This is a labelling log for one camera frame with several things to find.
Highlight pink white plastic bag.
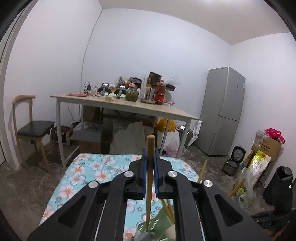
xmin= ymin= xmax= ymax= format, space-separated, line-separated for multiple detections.
xmin=164 ymin=138 xmax=180 ymax=157

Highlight red cooking oil bottle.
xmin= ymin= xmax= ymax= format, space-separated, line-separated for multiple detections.
xmin=154 ymin=80 xmax=166 ymax=103

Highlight green canvas bag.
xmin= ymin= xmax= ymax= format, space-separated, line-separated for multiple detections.
xmin=177 ymin=125 xmax=193 ymax=147

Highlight yellow plastic bag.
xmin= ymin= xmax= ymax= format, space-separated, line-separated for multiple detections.
xmin=155 ymin=118 xmax=176 ymax=133

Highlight cardboard box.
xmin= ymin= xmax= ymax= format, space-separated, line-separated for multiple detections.
xmin=251 ymin=138 xmax=282 ymax=161

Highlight clear bag of vegetables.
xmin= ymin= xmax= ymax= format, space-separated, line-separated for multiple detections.
xmin=234 ymin=167 xmax=256 ymax=209

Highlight wooden chair black seat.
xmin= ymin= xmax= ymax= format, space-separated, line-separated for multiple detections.
xmin=12 ymin=95 xmax=54 ymax=173

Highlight green perforated utensil basket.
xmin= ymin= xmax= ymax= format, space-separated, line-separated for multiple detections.
xmin=133 ymin=208 xmax=176 ymax=240

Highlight glass jar green pickles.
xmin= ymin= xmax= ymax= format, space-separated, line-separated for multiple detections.
xmin=125 ymin=85 xmax=139 ymax=102

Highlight floral blue quilt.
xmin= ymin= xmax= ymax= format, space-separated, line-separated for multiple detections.
xmin=38 ymin=152 xmax=201 ymax=241

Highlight black rice cooker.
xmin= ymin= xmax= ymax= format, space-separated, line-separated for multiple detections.
xmin=222 ymin=146 xmax=246 ymax=176

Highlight black tower heater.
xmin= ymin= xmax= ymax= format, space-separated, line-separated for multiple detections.
xmin=262 ymin=166 xmax=293 ymax=206

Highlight yellow white rice bag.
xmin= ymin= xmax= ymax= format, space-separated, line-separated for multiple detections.
xmin=245 ymin=150 xmax=271 ymax=187

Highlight wooden desk grey frame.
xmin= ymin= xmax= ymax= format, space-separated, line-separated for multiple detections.
xmin=51 ymin=94 xmax=198 ymax=168

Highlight silver refrigerator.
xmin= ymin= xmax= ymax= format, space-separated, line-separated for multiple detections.
xmin=196 ymin=67 xmax=245 ymax=156

